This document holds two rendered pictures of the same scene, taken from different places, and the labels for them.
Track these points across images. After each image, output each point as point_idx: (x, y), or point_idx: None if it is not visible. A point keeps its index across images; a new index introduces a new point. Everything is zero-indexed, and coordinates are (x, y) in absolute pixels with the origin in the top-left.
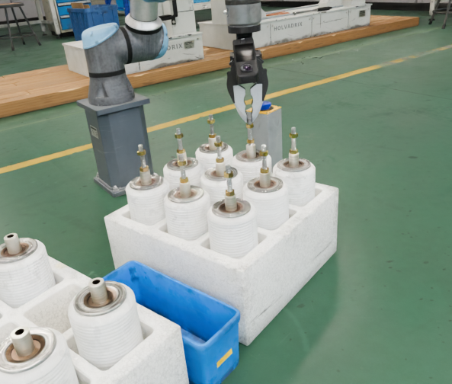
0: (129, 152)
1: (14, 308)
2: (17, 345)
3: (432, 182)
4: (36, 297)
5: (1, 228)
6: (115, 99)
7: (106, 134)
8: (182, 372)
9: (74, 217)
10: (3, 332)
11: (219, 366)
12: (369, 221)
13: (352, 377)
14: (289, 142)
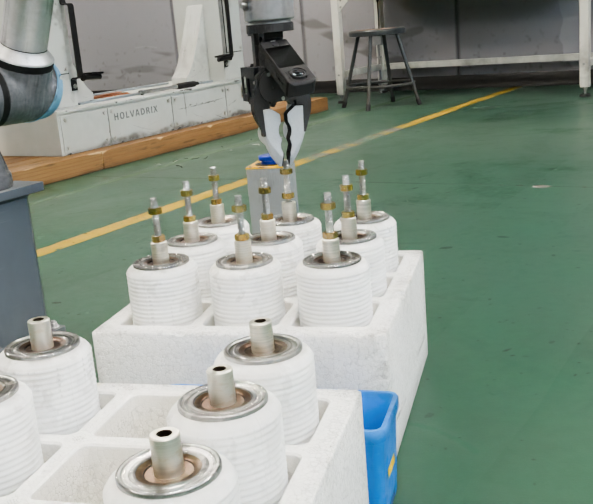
0: (14, 280)
1: None
2: (223, 386)
3: (493, 267)
4: (94, 417)
5: None
6: None
7: None
8: (365, 473)
9: None
10: (75, 465)
11: (389, 478)
12: (445, 318)
13: (556, 460)
14: None
